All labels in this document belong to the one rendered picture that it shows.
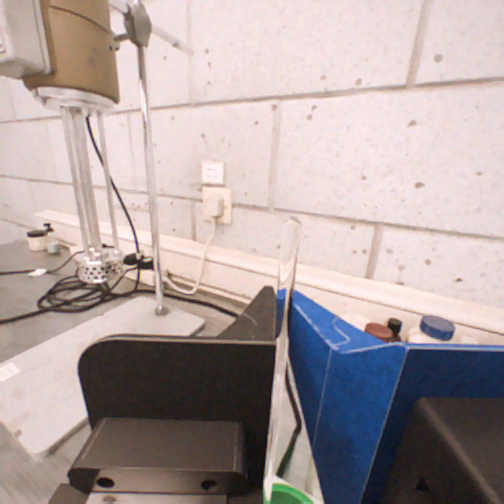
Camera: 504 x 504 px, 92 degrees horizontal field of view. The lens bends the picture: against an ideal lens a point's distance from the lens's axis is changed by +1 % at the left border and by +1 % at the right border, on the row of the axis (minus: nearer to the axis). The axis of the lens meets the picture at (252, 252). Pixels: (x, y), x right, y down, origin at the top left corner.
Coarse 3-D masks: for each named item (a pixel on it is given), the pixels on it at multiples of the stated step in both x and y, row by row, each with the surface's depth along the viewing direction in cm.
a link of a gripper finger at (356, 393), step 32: (320, 320) 7; (288, 352) 9; (320, 352) 6; (352, 352) 5; (384, 352) 4; (416, 352) 3; (448, 352) 3; (480, 352) 3; (320, 384) 6; (352, 384) 5; (384, 384) 4; (416, 384) 4; (448, 384) 4; (480, 384) 4; (320, 416) 6; (352, 416) 5; (384, 416) 4; (320, 448) 6; (352, 448) 5; (384, 448) 4; (320, 480) 6; (352, 480) 5; (384, 480) 4
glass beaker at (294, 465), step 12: (288, 444) 14; (300, 444) 14; (276, 456) 14; (288, 456) 14; (300, 456) 14; (276, 468) 15; (288, 468) 15; (300, 468) 14; (312, 468) 14; (276, 480) 15; (288, 480) 15; (300, 480) 15; (312, 480) 14; (312, 492) 14
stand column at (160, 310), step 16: (144, 48) 38; (144, 64) 38; (144, 80) 39; (144, 96) 39; (144, 112) 40; (144, 128) 41; (144, 144) 42; (160, 256) 49; (160, 272) 49; (160, 288) 50; (160, 304) 52
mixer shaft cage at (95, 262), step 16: (64, 112) 30; (80, 112) 32; (64, 128) 30; (80, 128) 32; (80, 144) 33; (80, 160) 35; (80, 176) 36; (80, 208) 34; (112, 208) 37; (80, 224) 34; (96, 224) 37; (112, 224) 37; (96, 240) 37; (80, 256) 37; (96, 256) 37; (112, 256) 38; (80, 272) 37; (96, 272) 36; (112, 272) 38
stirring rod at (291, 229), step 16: (288, 224) 8; (288, 240) 8; (288, 256) 8; (288, 272) 8; (288, 288) 8; (288, 304) 8; (288, 320) 9; (288, 336) 9; (272, 400) 10; (272, 416) 10; (272, 432) 10; (272, 448) 11; (272, 464) 11; (272, 480) 12
